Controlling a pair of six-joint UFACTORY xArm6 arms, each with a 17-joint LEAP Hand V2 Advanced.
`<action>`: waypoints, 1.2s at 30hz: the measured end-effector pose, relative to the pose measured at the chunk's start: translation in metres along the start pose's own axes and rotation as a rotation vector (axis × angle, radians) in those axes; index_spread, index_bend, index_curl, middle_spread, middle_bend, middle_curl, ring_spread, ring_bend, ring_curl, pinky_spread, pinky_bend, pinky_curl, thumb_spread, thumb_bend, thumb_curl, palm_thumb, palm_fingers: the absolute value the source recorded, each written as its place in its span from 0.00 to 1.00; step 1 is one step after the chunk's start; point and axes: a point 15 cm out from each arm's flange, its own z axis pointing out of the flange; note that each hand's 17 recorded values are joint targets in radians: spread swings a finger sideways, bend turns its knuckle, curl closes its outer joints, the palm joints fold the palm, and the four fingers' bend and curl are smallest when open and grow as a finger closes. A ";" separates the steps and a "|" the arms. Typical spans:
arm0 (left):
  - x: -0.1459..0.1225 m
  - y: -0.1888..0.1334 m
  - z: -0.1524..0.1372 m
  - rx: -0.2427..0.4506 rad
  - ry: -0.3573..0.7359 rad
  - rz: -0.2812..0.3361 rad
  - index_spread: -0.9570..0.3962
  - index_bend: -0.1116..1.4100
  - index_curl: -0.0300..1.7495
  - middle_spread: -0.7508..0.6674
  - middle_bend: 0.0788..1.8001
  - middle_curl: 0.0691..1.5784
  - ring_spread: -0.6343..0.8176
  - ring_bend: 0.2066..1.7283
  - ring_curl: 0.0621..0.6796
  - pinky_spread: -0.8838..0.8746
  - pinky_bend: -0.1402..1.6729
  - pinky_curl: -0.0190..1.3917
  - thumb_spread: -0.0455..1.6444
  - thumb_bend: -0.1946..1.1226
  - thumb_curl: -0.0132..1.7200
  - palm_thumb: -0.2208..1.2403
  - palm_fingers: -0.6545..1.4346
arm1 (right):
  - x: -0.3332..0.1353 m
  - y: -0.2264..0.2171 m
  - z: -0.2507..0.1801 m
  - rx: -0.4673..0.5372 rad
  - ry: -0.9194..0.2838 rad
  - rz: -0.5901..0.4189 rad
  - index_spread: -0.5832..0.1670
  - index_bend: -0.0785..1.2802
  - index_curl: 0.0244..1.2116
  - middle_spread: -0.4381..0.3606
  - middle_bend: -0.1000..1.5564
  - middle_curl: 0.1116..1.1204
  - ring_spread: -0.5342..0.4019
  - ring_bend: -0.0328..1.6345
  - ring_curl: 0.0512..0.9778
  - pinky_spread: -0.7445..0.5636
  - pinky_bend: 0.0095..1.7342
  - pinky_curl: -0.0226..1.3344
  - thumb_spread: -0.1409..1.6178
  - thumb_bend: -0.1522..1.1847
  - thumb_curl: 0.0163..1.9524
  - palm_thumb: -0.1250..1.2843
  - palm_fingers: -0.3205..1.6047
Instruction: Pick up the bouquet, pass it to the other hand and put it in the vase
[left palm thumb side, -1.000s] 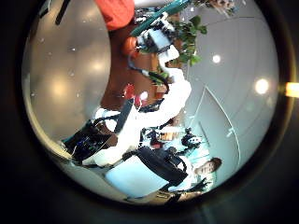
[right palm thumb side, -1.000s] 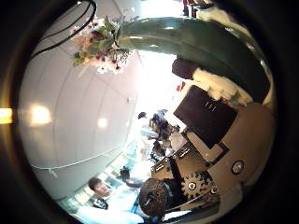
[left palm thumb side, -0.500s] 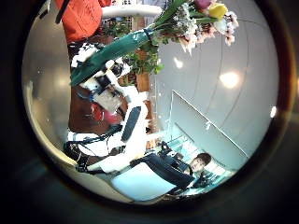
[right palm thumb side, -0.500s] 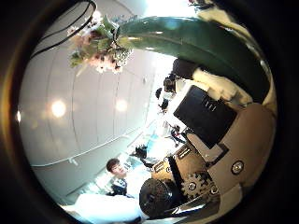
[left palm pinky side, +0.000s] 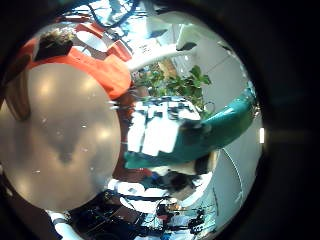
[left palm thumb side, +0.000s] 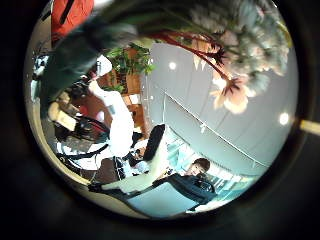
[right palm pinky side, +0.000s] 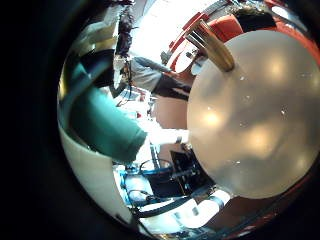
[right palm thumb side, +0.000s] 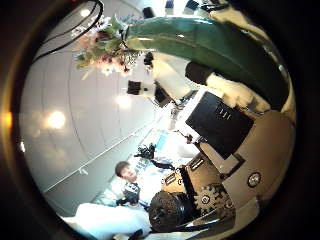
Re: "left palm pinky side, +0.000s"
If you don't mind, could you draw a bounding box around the orange sofa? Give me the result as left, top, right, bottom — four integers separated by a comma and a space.
18, 23, 134, 101

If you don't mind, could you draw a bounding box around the black bag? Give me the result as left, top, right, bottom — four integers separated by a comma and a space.
33, 28, 75, 63

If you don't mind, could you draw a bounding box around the green leafy plant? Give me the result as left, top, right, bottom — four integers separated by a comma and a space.
133, 64, 213, 113

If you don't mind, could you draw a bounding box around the black equipment stand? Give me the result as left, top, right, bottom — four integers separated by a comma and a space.
68, 191, 161, 240

